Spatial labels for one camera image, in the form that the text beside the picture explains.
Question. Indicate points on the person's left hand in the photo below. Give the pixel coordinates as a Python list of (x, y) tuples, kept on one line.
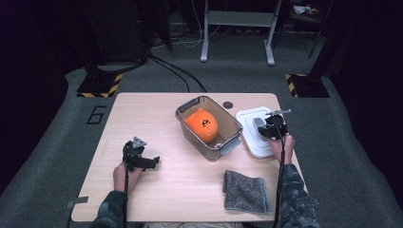
[(122, 179)]

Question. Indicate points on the colourful small item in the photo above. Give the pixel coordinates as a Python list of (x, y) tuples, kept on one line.
[(304, 9)]

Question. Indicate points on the black tripod stand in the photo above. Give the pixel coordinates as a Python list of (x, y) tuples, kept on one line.
[(316, 41)]

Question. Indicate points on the dark cabinet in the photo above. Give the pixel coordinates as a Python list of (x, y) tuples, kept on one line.
[(120, 31)]

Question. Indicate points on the grey tape piece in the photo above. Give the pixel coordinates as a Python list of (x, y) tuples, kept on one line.
[(77, 201), (316, 201)]

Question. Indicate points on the grey fluffy cloth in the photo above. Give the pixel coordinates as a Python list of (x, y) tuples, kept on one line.
[(245, 191)]

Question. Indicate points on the orange plush toy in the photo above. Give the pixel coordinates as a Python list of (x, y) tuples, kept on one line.
[(202, 125)]

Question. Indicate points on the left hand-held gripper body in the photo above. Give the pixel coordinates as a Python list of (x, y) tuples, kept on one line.
[(133, 156)]

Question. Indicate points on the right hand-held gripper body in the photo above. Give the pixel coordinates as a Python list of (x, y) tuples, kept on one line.
[(278, 128)]

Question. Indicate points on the black yellow striped base plate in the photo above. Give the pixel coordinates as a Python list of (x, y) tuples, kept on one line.
[(98, 85), (307, 86)]

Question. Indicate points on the dark round table grommet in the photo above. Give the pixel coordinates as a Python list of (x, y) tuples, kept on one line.
[(227, 104)]

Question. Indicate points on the white metal desk frame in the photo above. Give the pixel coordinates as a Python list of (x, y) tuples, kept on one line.
[(240, 19)]

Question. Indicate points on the grey transparent storage box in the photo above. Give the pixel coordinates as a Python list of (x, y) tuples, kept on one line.
[(228, 126)]

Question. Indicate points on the person's right hand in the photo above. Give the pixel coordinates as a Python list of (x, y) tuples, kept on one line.
[(283, 150)]

